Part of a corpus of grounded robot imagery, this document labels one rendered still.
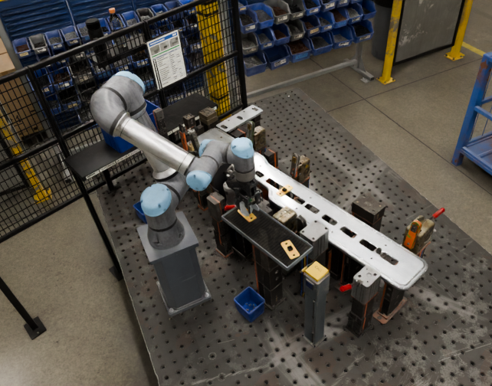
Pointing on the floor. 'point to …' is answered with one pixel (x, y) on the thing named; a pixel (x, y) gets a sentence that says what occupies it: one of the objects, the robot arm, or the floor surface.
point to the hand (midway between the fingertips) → (246, 210)
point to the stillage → (488, 159)
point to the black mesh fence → (34, 326)
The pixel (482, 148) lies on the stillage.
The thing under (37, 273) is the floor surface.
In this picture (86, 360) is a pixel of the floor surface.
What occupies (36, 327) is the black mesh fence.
